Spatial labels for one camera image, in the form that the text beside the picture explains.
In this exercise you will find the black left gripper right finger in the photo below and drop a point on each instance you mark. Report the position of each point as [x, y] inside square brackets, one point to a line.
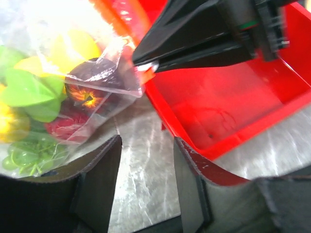
[214, 200]

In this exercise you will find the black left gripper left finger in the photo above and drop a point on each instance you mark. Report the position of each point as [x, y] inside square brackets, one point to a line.
[75, 198]

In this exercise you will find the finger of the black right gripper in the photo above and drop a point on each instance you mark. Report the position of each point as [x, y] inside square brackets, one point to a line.
[222, 55]
[182, 26]

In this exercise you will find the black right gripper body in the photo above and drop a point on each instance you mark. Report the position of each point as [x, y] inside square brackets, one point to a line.
[256, 24]

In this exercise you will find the green lettuce toy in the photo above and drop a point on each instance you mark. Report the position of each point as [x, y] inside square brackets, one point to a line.
[32, 156]

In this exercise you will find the red strawberry toy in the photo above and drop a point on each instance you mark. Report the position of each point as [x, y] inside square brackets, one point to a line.
[69, 126]

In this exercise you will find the yellow lemon toy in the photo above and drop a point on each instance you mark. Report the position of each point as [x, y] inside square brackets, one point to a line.
[14, 124]

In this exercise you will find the dark red fruit toy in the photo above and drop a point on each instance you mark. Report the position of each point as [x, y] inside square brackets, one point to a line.
[87, 86]

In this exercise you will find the yellow pear toy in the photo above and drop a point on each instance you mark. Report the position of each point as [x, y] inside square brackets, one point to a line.
[68, 50]

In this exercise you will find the green ridged fruit toy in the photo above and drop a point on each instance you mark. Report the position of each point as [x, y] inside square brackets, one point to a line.
[25, 84]

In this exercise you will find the clear zip bag orange zipper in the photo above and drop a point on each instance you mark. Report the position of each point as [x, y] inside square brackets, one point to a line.
[117, 26]

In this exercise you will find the red plastic bin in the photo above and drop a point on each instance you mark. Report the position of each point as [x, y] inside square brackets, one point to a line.
[217, 109]

